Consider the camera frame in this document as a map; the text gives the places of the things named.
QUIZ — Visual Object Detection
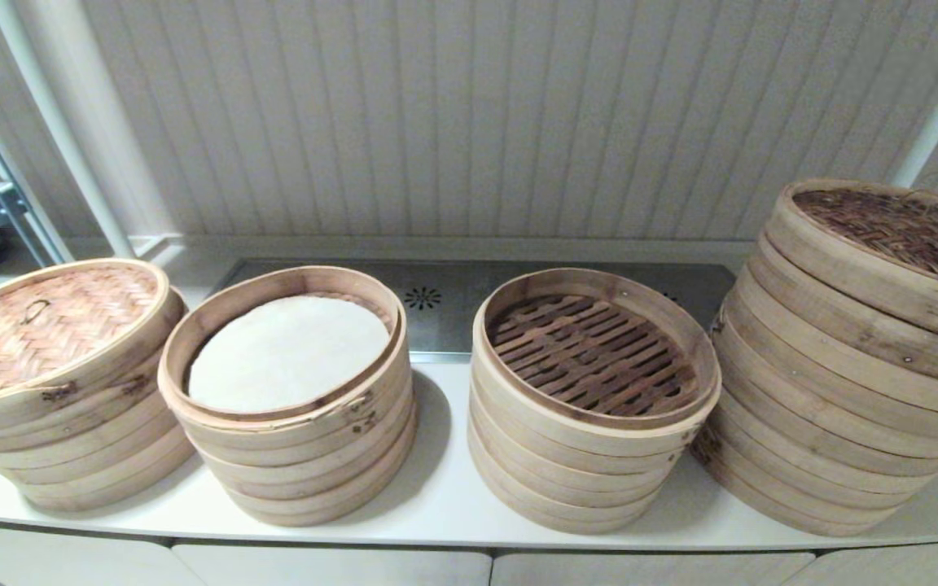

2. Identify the white round liner paper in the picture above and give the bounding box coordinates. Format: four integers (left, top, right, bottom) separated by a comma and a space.
188, 295, 391, 413

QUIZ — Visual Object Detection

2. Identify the beige cabinet door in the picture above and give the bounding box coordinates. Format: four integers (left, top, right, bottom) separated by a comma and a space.
492, 553, 816, 586
0, 525, 179, 586
782, 539, 938, 586
172, 547, 493, 586

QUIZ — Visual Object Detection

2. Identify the stainless steel drain plate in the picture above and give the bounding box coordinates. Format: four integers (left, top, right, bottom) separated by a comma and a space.
210, 259, 737, 365

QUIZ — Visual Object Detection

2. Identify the grey metal rack frame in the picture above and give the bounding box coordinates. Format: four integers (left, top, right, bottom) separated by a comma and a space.
0, 68, 72, 267

